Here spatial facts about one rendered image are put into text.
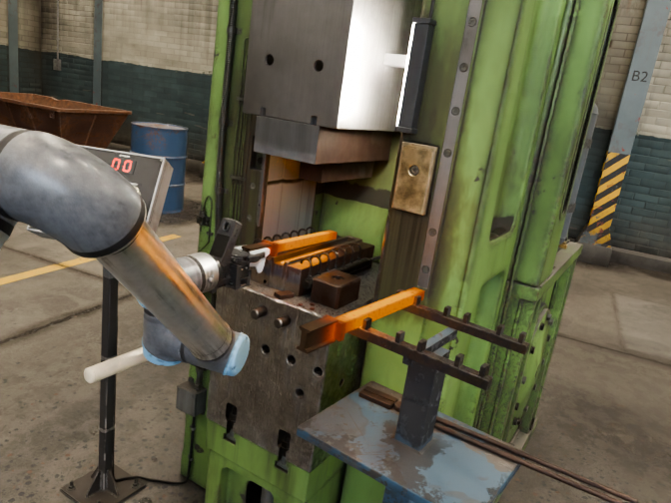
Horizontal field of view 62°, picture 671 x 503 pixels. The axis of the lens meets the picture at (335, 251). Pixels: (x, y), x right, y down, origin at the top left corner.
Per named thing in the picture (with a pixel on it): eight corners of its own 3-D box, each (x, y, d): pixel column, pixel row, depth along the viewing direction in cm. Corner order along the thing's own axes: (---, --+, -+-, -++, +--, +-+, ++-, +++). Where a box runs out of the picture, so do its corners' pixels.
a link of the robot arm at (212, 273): (178, 251, 124) (209, 261, 119) (194, 247, 128) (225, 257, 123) (176, 288, 127) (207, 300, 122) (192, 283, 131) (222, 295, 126)
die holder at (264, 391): (310, 473, 149) (332, 319, 137) (205, 417, 167) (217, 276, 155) (398, 394, 196) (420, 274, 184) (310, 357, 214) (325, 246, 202)
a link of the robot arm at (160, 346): (178, 375, 116) (181, 320, 113) (131, 360, 120) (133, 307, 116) (202, 356, 125) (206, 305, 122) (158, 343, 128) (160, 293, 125)
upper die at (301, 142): (315, 165, 140) (320, 126, 137) (253, 151, 149) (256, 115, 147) (388, 160, 175) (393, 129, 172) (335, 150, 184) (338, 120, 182)
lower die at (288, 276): (298, 296, 149) (302, 266, 147) (241, 276, 159) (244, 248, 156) (370, 267, 184) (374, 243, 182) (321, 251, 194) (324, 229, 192)
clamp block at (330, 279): (336, 310, 144) (339, 286, 142) (309, 300, 148) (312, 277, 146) (358, 299, 154) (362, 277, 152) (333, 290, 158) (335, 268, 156)
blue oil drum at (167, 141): (159, 217, 574) (164, 129, 550) (115, 205, 594) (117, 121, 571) (195, 210, 626) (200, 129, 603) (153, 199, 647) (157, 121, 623)
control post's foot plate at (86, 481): (97, 520, 184) (97, 497, 182) (56, 490, 194) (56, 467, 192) (149, 486, 202) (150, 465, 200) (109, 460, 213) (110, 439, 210)
